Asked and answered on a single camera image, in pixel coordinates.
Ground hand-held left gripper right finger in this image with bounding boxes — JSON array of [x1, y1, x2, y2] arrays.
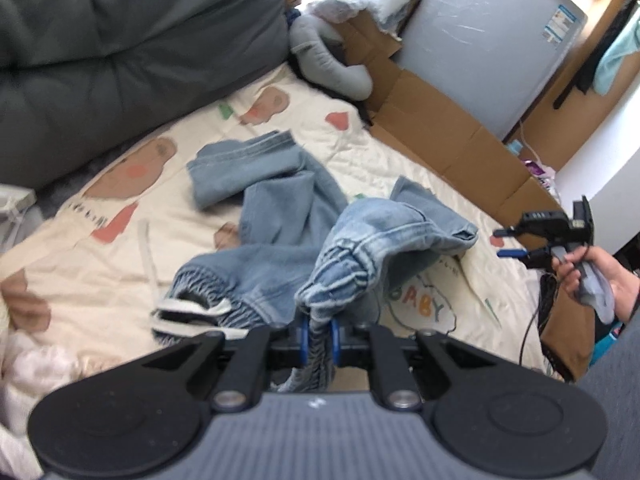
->
[[327, 321, 501, 413]]

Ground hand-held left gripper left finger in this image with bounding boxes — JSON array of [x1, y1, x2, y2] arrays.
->
[[142, 321, 310, 413]]

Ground light blue jeans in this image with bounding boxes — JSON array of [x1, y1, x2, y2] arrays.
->
[[151, 130, 480, 396]]

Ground person's right hand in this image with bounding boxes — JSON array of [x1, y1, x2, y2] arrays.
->
[[552, 248, 640, 324]]

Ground small bottles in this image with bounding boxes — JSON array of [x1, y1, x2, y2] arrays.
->
[[505, 139, 557, 187]]

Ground brown wooden wardrobe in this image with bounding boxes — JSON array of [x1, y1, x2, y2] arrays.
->
[[504, 0, 640, 171]]

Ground brown cloth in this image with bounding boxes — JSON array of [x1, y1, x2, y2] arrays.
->
[[539, 274, 597, 382]]

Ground teal printed cloth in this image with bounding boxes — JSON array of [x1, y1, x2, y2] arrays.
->
[[589, 324, 626, 367]]

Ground flattened cardboard box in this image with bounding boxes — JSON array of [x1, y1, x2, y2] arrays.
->
[[334, 7, 566, 236]]

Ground black hanging cloth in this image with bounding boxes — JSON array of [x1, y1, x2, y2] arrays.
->
[[552, 0, 637, 111]]

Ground teal hanging cloth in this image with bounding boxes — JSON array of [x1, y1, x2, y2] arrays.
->
[[594, 24, 640, 96]]

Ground printed cream blanket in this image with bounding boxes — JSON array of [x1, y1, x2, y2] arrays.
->
[[0, 60, 568, 480]]

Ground pale grey refrigerator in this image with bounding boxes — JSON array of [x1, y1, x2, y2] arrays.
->
[[399, 0, 589, 142]]

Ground grey plush pillow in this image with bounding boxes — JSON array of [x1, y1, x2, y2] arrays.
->
[[289, 12, 374, 102]]

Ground pale pink crumpled cloth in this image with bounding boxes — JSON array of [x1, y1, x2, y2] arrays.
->
[[0, 330, 123, 480]]

